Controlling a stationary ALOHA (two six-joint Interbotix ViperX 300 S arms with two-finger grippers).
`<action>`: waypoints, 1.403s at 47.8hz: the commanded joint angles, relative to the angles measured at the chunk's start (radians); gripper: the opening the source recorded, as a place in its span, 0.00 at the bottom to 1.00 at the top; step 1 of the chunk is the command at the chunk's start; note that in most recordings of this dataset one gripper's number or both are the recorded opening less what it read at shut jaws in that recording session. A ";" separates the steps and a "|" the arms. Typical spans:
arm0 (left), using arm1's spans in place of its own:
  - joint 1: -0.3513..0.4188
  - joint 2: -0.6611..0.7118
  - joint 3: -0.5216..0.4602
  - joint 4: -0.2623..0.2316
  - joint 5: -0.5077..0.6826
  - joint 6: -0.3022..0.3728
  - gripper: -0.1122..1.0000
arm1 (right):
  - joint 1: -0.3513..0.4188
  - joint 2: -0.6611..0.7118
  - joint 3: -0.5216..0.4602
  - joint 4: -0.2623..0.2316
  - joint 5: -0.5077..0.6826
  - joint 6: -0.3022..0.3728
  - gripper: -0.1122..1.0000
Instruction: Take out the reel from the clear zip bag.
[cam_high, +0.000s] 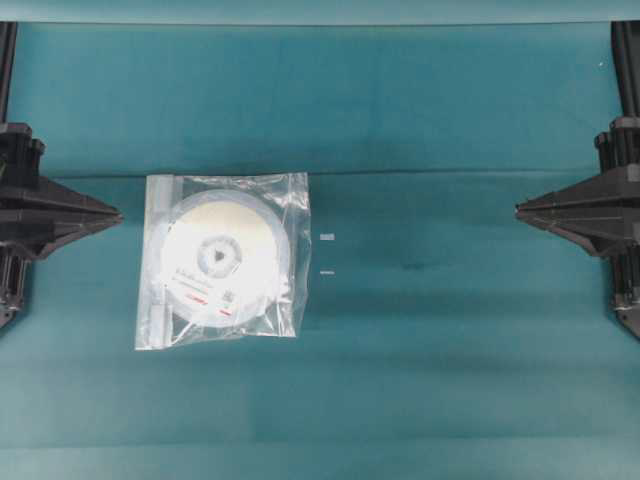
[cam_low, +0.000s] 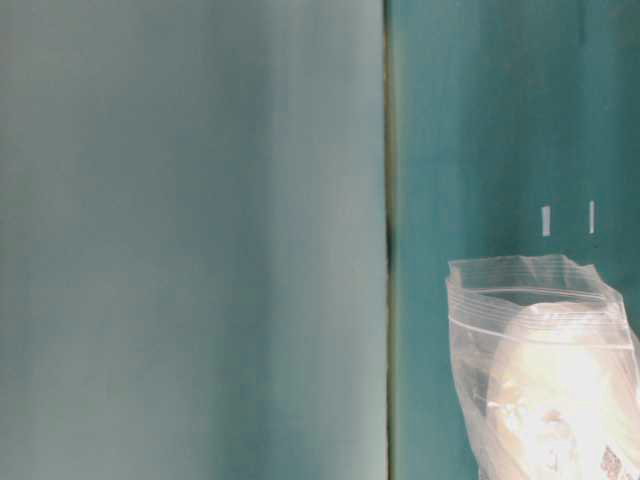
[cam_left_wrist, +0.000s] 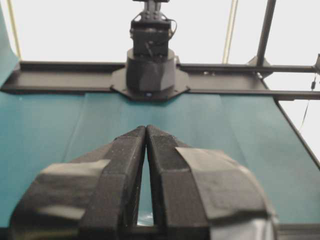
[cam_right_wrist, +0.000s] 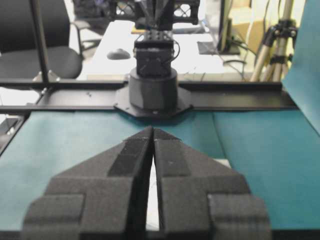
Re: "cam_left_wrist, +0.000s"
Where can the teal table mat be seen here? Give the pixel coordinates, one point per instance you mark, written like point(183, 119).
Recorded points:
point(296, 198)

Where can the black metal frame rail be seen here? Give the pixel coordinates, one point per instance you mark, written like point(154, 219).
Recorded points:
point(54, 111)

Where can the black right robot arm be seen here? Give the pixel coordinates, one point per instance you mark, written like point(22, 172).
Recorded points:
point(151, 31)

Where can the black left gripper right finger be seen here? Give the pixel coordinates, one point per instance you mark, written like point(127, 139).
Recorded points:
point(203, 194)

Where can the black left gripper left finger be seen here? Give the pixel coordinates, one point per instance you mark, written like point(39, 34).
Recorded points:
point(89, 198)

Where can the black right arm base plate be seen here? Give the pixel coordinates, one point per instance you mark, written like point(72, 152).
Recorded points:
point(150, 79)

